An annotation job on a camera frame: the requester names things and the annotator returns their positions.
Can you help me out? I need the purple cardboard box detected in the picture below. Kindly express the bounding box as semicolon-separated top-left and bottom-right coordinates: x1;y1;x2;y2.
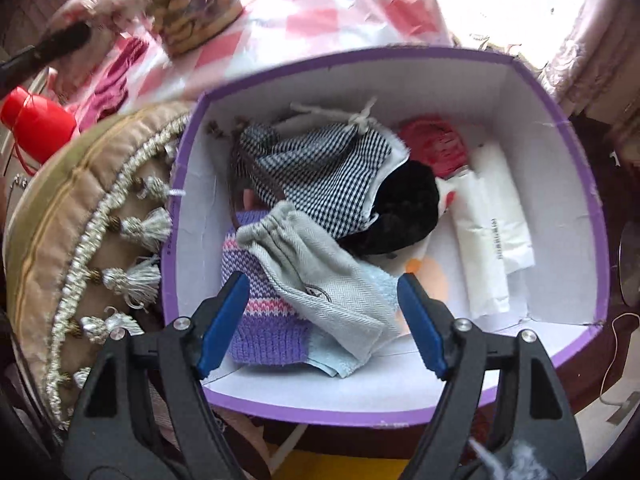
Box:
160;46;612;428

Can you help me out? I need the white tissue pack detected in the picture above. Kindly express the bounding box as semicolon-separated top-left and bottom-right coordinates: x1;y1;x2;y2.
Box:
452;180;512;318
470;142;536;273

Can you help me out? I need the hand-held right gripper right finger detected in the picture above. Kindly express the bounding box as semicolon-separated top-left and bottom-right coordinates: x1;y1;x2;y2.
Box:
396;272;586;480

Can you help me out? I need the glass jar with metal lid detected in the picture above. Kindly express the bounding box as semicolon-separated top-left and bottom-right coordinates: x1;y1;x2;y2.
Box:
145;0;246;57

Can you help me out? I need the pink lace curtain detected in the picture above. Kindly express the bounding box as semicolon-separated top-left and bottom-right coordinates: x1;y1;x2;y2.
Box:
537;0;640;116

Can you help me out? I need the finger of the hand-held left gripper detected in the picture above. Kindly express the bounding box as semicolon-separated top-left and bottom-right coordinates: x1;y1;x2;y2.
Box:
0;20;93;92

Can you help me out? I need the purple knitted hat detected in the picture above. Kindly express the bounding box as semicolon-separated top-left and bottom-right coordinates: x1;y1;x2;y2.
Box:
222;210;313;365

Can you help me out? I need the striped velvet cushion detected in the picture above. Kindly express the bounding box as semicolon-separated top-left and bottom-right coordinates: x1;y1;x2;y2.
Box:
2;100;201;431

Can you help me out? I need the houndstooth drawstring pouch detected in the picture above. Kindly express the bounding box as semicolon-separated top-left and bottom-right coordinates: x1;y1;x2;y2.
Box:
232;97;407;241

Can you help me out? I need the white orange-print cloth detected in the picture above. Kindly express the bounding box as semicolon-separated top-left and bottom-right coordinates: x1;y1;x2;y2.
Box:
385;240;451;336

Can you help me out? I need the grey mouse garment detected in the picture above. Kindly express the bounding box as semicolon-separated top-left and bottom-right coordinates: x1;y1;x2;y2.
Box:
235;201;403;361

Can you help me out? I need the magenta cloth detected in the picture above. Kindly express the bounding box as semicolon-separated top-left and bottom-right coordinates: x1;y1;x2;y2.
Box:
75;37;151;121

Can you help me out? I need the red knitted item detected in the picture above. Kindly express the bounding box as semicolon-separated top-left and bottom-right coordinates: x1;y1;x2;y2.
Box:
398;116;471;179

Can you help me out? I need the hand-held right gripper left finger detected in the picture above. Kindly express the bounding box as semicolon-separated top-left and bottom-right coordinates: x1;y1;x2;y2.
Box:
62;271;251;480

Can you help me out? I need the pink checkered tablecloth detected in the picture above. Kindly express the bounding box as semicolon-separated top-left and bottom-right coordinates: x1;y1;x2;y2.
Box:
50;0;456;126

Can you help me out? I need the yellow plastic item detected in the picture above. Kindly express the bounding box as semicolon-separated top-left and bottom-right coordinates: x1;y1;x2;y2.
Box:
280;450;416;480

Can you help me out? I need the light blue towel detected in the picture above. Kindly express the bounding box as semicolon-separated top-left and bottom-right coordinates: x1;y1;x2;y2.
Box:
302;262;401;378

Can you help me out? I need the red thermos flask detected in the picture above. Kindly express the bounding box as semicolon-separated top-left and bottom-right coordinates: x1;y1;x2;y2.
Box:
0;86;81;166

